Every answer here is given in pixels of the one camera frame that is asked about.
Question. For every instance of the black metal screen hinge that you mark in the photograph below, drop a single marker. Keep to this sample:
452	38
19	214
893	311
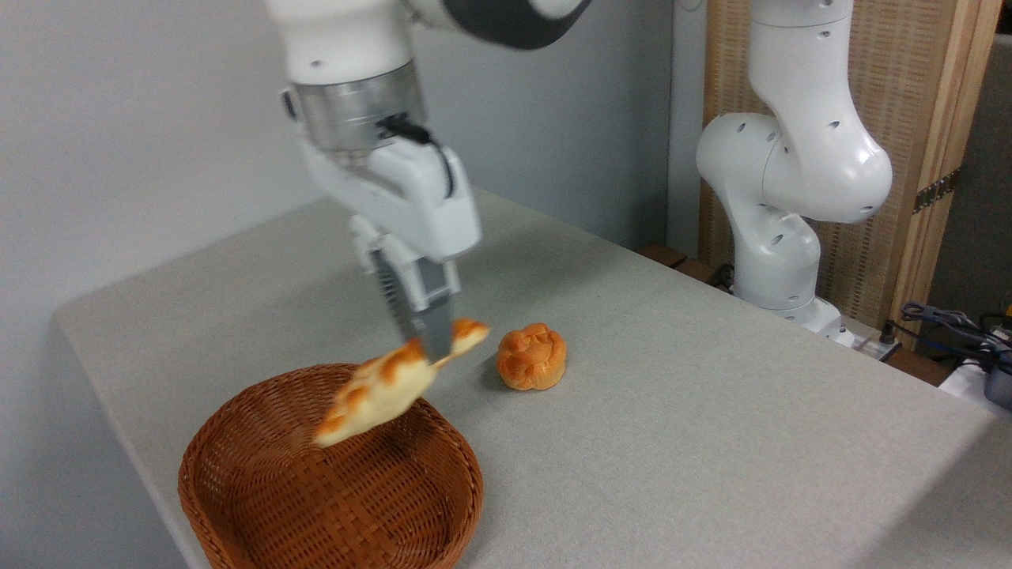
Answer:
937	191

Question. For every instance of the round knotted bread roll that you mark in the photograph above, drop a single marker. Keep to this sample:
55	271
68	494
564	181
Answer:
531	357

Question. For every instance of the grey blue plastic device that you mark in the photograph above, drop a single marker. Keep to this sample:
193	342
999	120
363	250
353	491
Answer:
1000	387

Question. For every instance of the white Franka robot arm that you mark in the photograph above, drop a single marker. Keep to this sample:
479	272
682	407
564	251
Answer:
798	158

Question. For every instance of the brown woven wicker basket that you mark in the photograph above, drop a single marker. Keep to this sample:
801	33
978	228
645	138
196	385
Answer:
316	506

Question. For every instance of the brown wooden base block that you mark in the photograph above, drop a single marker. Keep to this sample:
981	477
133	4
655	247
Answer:
662	254

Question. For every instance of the long braided bread loaf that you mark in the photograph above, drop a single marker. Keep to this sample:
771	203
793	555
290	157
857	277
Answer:
379	391

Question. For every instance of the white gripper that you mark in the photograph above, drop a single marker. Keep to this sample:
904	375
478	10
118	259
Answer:
419	205

